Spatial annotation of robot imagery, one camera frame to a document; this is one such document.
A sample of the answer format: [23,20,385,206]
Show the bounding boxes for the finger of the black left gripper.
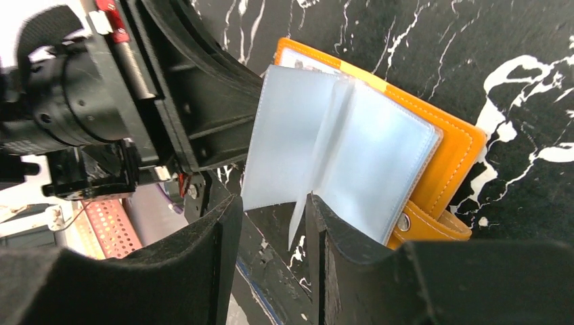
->
[120,1,263,173]

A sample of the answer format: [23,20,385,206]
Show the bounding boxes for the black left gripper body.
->
[1,4,178,200]

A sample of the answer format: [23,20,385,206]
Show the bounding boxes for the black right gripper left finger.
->
[1,195,243,324]

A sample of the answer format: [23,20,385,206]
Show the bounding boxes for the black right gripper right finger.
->
[305,194,573,324]

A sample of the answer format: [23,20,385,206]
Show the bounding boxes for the orange leather card holder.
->
[241,38,486,248]

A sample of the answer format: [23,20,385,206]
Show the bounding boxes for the pink perforated basket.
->
[68,199,142,260]

